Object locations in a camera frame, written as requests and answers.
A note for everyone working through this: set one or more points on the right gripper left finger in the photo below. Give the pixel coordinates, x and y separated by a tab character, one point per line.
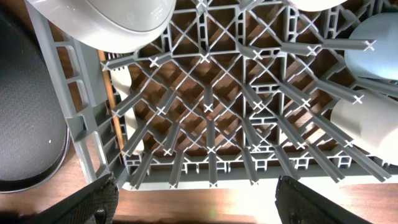
95	203

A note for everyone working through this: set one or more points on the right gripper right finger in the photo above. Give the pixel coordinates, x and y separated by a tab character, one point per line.
298	204

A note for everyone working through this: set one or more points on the cream white cup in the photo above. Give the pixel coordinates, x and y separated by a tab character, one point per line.
372	124

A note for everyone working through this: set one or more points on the wooden chopstick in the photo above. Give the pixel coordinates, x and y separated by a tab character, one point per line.
112	104

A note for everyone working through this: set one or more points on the light blue cup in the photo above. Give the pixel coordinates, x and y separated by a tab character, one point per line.
381	61

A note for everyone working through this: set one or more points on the grey plate with rice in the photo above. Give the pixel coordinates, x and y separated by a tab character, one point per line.
116	26

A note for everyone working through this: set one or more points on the pink bowl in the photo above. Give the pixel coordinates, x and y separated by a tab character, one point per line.
315	5

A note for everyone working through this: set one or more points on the grey dishwasher rack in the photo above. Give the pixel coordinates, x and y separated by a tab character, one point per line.
232	94

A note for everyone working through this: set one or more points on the round black serving tray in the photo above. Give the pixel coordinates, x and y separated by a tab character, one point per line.
34	135

